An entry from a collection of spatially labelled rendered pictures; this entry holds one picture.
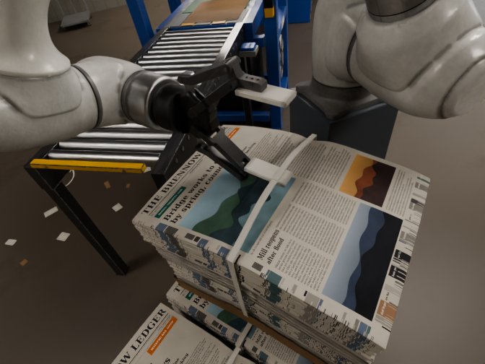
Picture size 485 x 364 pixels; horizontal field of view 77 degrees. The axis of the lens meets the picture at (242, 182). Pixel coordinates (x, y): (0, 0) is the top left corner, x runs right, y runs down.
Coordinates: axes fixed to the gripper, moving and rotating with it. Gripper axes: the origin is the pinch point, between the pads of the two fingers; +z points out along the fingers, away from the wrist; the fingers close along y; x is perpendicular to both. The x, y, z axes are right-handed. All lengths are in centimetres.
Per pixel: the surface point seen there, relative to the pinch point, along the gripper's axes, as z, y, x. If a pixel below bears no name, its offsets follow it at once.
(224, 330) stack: -2.7, 34.2, 17.1
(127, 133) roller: -76, 41, -23
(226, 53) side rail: -79, 41, -96
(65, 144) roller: -95, 42, -9
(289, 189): 1.5, 9.2, -0.1
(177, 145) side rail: -52, 39, -26
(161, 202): -17.3, 12.3, 10.0
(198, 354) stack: -4.5, 34.3, 23.0
